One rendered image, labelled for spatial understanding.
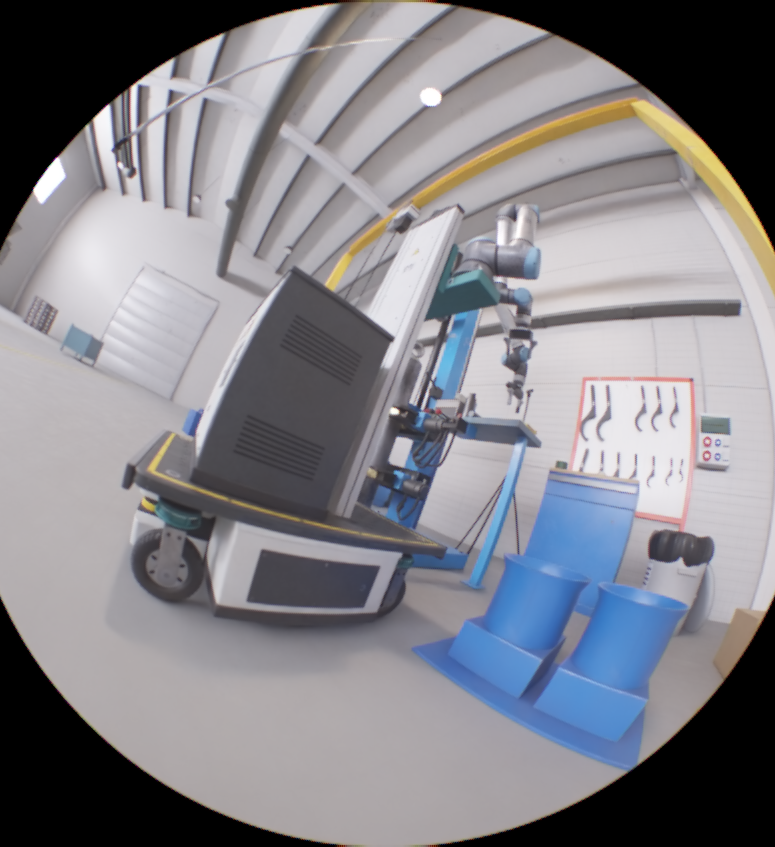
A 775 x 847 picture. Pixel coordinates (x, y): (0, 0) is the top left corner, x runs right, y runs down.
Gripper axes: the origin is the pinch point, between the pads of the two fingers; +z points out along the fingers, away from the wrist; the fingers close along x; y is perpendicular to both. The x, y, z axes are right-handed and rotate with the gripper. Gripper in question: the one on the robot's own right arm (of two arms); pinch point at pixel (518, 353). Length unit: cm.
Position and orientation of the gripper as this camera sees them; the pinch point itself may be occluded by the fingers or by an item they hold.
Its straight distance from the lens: 164.6
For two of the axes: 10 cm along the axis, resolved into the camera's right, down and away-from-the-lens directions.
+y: -7.2, 0.3, -7.0
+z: -1.5, 9.7, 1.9
